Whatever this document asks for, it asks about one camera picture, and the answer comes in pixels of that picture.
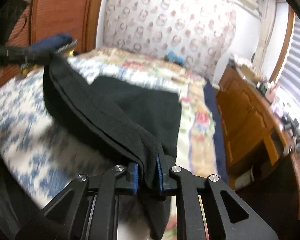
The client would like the blue floral white bedsheet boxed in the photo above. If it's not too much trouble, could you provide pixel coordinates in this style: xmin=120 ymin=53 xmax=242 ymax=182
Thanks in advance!
xmin=0 ymin=56 xmax=188 ymax=208

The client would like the light blue cloth item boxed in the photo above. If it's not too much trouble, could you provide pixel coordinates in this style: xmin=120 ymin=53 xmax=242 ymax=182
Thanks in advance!
xmin=164 ymin=51 xmax=185 ymax=66

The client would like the window roller blind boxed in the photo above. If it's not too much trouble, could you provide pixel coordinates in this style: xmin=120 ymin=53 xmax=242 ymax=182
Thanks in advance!
xmin=279 ymin=17 xmax=300 ymax=107

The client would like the navy blue bed skirt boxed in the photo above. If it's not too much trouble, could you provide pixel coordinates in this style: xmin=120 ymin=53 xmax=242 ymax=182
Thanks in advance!
xmin=203 ymin=82 xmax=229 ymax=184

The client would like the folded black circle-patterned garment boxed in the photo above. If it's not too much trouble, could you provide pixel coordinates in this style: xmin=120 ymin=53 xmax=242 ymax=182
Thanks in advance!
xmin=31 ymin=39 xmax=78 ymax=55

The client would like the wooden louvred wardrobe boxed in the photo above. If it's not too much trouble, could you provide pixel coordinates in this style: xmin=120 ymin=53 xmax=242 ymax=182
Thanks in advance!
xmin=0 ymin=0 xmax=101 ymax=87

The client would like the cardboard box on sideboard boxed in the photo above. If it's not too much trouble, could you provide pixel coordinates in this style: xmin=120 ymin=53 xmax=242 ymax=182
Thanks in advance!
xmin=236 ymin=64 xmax=258 ymax=81

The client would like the folded gold yellow fabric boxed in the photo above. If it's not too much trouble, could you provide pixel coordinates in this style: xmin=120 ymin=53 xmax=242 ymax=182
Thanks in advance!
xmin=17 ymin=50 xmax=79 ymax=79

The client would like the colourful floral quilt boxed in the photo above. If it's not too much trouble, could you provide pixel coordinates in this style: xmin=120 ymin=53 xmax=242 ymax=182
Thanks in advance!
xmin=77 ymin=47 xmax=217 ymax=240

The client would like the cream curtain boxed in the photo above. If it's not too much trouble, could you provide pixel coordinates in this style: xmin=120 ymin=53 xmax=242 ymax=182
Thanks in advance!
xmin=253 ymin=0 xmax=276 ymax=70

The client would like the wooden sideboard cabinet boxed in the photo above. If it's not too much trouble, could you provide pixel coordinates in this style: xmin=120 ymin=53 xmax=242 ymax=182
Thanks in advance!
xmin=217 ymin=66 xmax=300 ymax=217

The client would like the black printed t-shirt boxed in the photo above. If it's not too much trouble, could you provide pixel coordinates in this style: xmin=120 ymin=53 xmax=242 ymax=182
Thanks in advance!
xmin=43 ymin=54 xmax=181 ymax=239

